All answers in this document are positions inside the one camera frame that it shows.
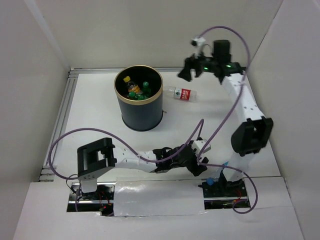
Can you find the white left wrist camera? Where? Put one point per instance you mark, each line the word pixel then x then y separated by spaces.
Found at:
pixel 197 146

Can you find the clear bottle blue label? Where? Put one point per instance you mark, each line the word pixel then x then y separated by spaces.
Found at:
pixel 214 177

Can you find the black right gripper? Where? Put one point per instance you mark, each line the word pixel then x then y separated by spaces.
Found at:
pixel 190 63

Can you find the clear bottle yellow cap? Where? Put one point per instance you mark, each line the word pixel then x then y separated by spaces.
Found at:
pixel 131 86

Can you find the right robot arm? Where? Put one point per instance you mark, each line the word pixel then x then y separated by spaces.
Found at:
pixel 254 128

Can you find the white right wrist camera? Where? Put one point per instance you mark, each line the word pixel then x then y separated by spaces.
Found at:
pixel 198 42

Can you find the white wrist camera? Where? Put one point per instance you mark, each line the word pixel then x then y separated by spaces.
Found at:
pixel 197 146
pixel 198 42

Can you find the aluminium frame rail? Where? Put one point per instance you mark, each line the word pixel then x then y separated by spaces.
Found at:
pixel 89 100

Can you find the small green bottle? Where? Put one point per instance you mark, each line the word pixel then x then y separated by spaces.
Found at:
pixel 135 96

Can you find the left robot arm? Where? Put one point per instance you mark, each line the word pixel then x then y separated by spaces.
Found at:
pixel 97 158

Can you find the clear bottle red label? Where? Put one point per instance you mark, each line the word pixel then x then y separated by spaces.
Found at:
pixel 179 93

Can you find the black bin gold rim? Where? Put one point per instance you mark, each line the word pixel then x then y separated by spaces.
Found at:
pixel 145 114

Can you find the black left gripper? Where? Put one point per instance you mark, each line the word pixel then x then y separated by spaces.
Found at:
pixel 199 169

